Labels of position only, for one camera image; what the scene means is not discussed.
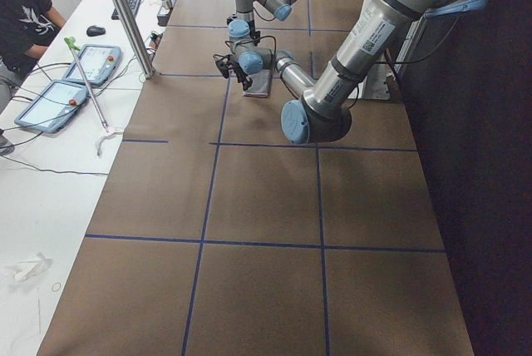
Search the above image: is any small metal cup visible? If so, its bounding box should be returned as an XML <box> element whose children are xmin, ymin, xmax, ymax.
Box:
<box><xmin>161</xmin><ymin>0</ymin><xmax>173</xmax><ymax>10</ymax></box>

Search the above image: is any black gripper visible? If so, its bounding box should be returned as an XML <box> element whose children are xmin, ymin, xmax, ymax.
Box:
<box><xmin>213</xmin><ymin>54</ymin><xmax>253</xmax><ymax>91</ymax></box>
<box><xmin>226</xmin><ymin>16</ymin><xmax>260</xmax><ymax>40</ymax></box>

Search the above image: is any seated person in black shirt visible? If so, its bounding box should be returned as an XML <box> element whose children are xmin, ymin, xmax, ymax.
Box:
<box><xmin>0</xmin><ymin>0</ymin><xmax>67</xmax><ymax>82</ymax></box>

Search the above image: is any aluminium frame post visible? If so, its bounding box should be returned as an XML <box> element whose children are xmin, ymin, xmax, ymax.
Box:
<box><xmin>112</xmin><ymin>0</ymin><xmax>155</xmax><ymax>79</ymax></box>

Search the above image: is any pink towel with white edge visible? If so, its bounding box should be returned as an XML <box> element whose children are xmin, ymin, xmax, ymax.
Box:
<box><xmin>243</xmin><ymin>70</ymin><xmax>273</xmax><ymax>98</ymax></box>

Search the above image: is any black computer mouse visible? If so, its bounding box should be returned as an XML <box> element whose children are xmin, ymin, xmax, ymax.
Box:
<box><xmin>86</xmin><ymin>25</ymin><xmax>106</xmax><ymax>37</ymax></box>

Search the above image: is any metal grabber stick green tip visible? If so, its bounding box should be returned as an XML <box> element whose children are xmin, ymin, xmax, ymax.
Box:
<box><xmin>63</xmin><ymin>37</ymin><xmax>120</xmax><ymax>156</ymax></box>

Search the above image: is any teach pendant tablet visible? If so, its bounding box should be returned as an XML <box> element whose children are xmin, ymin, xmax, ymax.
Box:
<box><xmin>76</xmin><ymin>44</ymin><xmax>122</xmax><ymax>87</ymax></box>
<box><xmin>14</xmin><ymin>80</ymin><xmax>88</xmax><ymax>134</ymax></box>

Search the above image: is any near teach pendant tablet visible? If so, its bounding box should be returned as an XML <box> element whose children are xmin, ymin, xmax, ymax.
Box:
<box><xmin>14</xmin><ymin>80</ymin><xmax>88</xmax><ymax>134</ymax></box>

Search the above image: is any far teach pendant tablet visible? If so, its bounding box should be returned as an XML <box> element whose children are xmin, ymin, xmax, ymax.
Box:
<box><xmin>76</xmin><ymin>44</ymin><xmax>122</xmax><ymax>87</ymax></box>

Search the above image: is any crumpled white tissue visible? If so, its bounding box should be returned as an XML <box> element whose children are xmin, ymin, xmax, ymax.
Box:
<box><xmin>3</xmin><ymin>252</ymin><xmax>53</xmax><ymax>283</ymax></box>

